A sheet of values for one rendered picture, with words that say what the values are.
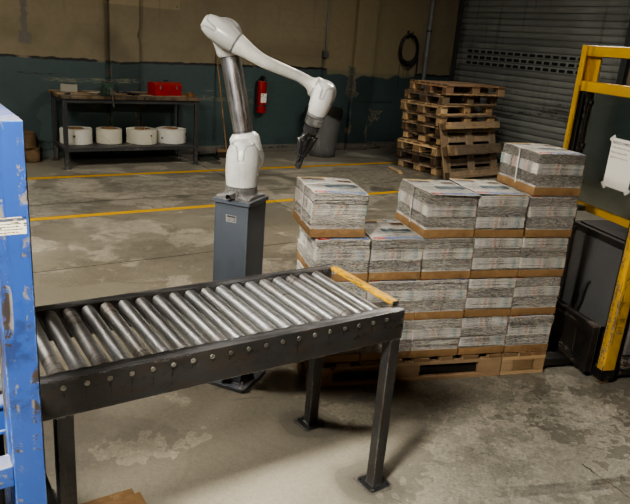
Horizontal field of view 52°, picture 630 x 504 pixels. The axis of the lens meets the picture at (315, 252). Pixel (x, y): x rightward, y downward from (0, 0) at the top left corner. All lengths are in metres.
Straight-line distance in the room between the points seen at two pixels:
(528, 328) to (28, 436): 2.85
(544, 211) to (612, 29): 7.03
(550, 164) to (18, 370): 2.78
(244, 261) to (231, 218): 0.22
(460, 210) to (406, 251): 0.35
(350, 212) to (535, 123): 8.15
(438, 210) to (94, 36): 6.76
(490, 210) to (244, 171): 1.30
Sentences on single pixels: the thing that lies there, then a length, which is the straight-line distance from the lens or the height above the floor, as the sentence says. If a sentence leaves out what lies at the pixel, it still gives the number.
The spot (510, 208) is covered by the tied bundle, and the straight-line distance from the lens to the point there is 3.57.
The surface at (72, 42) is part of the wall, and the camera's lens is 9.31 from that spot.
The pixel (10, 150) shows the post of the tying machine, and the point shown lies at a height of 1.49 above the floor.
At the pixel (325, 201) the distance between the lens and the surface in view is 3.15.
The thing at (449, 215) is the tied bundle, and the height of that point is 0.95.
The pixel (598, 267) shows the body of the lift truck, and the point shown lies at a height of 0.58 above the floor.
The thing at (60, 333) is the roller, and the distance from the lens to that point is 2.26.
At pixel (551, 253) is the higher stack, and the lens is 3.81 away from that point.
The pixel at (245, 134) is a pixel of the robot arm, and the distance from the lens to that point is 3.31.
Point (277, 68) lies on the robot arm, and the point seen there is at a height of 1.62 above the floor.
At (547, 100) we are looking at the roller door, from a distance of 11.05.
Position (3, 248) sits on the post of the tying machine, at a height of 1.27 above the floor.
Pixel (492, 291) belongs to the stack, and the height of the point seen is 0.52.
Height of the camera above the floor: 1.76
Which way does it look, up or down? 18 degrees down
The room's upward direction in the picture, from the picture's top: 5 degrees clockwise
